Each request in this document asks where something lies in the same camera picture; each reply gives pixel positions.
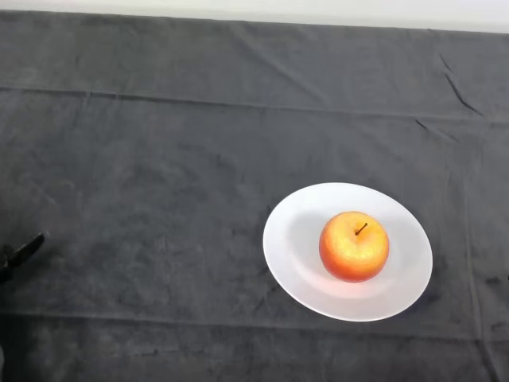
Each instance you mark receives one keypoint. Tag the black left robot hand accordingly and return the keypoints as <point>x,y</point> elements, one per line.
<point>20,252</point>

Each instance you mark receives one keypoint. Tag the red yellow apple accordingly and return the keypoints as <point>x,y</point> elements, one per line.
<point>354,248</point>

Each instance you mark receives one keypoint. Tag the white round plate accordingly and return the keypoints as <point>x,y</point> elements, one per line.
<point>294,238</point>

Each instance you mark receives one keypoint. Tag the dark grey cloth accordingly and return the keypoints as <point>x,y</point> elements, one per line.
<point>159,159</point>

